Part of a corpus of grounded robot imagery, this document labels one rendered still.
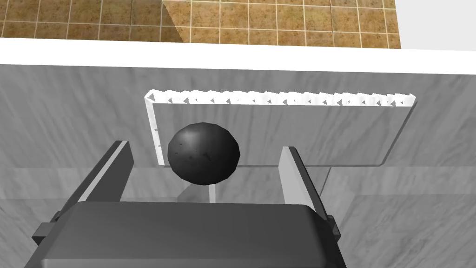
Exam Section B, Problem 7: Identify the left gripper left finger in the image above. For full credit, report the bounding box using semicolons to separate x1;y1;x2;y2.
59;140;134;216

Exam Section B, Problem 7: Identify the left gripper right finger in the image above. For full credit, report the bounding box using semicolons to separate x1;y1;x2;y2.
278;146;330;220

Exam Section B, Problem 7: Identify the black round knob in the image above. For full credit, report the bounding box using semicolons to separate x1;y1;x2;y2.
167;122;241;186

